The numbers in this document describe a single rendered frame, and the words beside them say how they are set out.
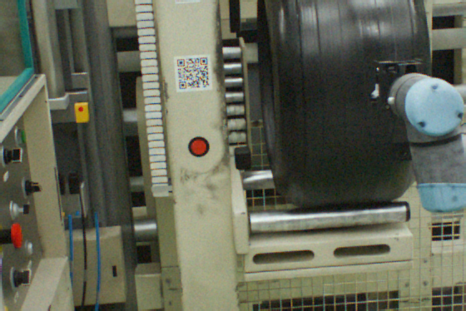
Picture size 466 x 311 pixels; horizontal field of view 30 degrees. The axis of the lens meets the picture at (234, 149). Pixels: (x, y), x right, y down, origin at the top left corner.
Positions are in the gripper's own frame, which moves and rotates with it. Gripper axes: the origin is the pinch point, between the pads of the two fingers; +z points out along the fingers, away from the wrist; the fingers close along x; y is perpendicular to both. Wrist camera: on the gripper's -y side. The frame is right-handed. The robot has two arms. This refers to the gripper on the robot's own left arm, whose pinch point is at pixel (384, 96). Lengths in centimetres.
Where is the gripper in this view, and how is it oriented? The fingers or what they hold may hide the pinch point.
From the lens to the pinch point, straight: 158.3
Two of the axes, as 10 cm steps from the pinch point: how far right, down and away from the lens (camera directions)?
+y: -0.6, -9.8, -1.7
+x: -10.0, 0.7, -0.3
